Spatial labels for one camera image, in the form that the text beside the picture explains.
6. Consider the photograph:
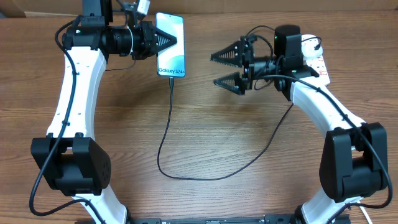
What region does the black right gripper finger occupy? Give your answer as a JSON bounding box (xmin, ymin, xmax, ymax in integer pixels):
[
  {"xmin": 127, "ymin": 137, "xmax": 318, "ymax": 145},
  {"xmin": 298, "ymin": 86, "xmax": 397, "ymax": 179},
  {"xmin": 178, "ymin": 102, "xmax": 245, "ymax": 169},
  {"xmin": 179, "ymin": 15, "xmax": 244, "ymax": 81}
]
[
  {"xmin": 210, "ymin": 40, "xmax": 243, "ymax": 68},
  {"xmin": 213, "ymin": 72, "xmax": 246, "ymax": 95}
]

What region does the blue screen smartphone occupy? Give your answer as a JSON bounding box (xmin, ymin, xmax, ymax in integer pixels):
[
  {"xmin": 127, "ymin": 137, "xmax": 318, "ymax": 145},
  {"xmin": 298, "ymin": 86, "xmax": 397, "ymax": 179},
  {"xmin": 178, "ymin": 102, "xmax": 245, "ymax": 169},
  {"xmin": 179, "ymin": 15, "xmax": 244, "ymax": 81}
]
[{"xmin": 155, "ymin": 12, "xmax": 186, "ymax": 78}]

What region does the black USB charging cable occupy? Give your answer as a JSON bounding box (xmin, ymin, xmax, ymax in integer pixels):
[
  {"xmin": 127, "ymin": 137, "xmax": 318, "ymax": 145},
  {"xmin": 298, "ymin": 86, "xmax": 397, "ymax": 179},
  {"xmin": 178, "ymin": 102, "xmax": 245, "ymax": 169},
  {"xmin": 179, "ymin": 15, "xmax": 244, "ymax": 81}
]
[{"xmin": 156, "ymin": 24, "xmax": 323, "ymax": 182}]

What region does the white power strip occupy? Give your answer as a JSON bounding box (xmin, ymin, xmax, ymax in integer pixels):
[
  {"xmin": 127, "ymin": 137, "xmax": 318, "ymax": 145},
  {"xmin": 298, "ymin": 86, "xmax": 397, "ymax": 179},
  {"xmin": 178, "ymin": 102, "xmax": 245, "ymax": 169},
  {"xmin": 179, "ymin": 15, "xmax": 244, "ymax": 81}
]
[{"xmin": 305, "ymin": 55, "xmax": 330, "ymax": 86}]

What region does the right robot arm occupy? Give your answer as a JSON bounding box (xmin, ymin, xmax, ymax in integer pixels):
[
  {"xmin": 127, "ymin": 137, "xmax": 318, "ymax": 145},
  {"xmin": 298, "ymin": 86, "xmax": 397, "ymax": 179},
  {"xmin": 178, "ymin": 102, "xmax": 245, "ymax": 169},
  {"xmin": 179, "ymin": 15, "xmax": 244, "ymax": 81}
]
[{"xmin": 210, "ymin": 25, "xmax": 392, "ymax": 223}]

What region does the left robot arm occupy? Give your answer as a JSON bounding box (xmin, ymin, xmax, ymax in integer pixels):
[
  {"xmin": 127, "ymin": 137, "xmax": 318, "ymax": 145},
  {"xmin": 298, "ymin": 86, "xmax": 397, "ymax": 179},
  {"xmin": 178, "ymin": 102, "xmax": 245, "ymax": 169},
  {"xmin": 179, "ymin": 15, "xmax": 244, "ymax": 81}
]
[{"xmin": 30, "ymin": 1, "xmax": 177, "ymax": 223}]

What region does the brown cardboard backdrop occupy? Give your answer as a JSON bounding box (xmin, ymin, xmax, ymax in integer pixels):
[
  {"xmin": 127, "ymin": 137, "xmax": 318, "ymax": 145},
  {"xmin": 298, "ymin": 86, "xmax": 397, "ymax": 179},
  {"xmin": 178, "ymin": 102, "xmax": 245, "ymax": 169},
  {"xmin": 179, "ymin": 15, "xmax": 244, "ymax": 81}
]
[{"xmin": 1, "ymin": 0, "xmax": 397, "ymax": 17}]

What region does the white USB wall charger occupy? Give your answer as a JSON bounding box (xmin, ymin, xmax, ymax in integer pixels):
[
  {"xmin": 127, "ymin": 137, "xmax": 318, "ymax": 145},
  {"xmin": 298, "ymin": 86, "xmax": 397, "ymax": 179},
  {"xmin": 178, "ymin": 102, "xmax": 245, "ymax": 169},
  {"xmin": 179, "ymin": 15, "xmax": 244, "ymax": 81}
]
[{"xmin": 301, "ymin": 34, "xmax": 323, "ymax": 61}]

